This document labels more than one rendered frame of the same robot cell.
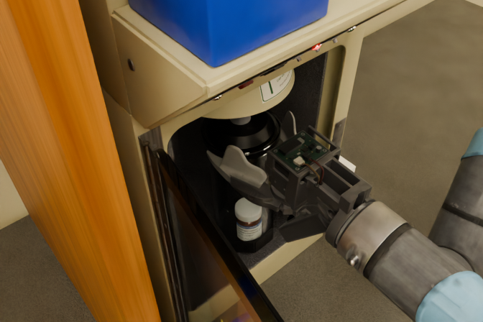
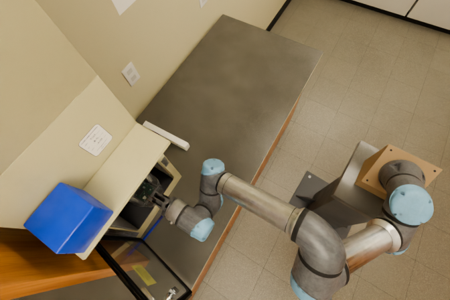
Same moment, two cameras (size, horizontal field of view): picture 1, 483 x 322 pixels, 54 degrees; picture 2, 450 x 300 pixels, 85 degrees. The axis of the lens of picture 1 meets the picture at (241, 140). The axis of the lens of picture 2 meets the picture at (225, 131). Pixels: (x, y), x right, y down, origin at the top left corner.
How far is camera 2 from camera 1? 0.53 m
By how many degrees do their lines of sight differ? 22
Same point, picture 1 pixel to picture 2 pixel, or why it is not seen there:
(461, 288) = (199, 228)
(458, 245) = (205, 202)
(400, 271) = (183, 226)
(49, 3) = (29, 287)
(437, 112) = (221, 97)
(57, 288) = not seen: hidden behind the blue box
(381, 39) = (193, 57)
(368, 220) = (171, 211)
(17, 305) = not seen: hidden behind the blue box
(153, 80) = not seen: hidden behind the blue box
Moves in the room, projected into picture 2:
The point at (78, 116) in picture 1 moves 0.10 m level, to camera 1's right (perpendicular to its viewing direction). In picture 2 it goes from (53, 284) to (100, 266)
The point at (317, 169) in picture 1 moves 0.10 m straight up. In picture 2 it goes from (151, 199) to (139, 193)
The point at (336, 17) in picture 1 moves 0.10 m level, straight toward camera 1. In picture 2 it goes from (117, 211) to (113, 260)
